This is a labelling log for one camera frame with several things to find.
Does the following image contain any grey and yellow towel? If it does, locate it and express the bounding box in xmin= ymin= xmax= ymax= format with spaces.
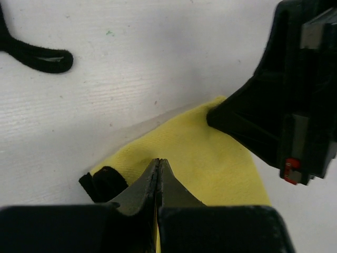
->
xmin=79 ymin=96 xmax=270 ymax=206

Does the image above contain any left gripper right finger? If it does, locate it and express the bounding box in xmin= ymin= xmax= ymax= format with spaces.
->
xmin=157 ymin=159 xmax=206 ymax=252

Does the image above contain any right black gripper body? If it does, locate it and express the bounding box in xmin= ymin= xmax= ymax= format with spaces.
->
xmin=276 ymin=1 xmax=336 ymax=185

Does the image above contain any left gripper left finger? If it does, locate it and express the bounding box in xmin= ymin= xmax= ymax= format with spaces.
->
xmin=105 ymin=159 xmax=160 ymax=252

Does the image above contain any grey and pink towel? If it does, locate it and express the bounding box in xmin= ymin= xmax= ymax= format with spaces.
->
xmin=1 ymin=10 xmax=74 ymax=74

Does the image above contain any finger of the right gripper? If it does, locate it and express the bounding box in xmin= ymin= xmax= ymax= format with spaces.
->
xmin=206 ymin=7 xmax=299 ymax=167

